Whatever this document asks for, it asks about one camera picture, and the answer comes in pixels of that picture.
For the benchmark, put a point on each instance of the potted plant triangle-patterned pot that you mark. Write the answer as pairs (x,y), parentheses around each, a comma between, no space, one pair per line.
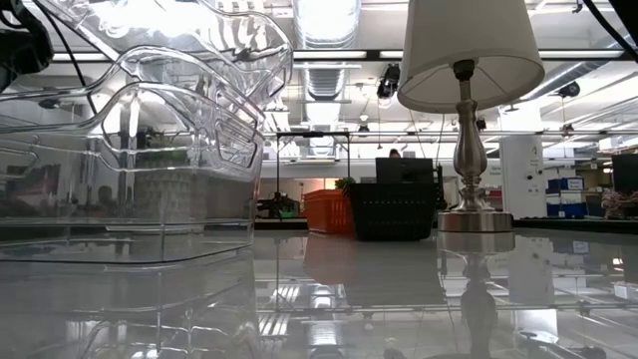
(169,194)

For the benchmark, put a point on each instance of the distant black machine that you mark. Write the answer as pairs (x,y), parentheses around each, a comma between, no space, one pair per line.
(279,205)

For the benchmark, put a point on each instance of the small green plant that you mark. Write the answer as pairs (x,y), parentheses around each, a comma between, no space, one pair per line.
(345,183)

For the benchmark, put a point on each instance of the black ceiling spotlight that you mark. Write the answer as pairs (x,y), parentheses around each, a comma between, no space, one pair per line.
(569,90)
(389,82)

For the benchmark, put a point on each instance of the person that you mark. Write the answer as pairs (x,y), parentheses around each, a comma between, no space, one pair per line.
(395,153)

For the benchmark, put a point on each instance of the black computer monitor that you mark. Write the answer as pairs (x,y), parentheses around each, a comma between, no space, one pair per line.
(404,170)
(625,172)

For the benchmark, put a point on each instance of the table lamp white shade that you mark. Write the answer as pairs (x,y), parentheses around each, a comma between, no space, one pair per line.
(473,40)

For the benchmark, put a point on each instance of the white pillar with signs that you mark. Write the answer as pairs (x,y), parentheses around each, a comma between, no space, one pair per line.
(523,174)

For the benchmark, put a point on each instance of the blue storage crate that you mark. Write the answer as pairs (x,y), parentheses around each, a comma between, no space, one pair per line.
(565,185)
(568,209)

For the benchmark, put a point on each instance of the thin black frame stand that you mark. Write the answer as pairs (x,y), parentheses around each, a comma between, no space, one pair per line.
(277,169)

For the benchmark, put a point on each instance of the silver ventilation duct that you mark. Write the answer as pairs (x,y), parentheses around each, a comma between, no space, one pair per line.
(326,25)

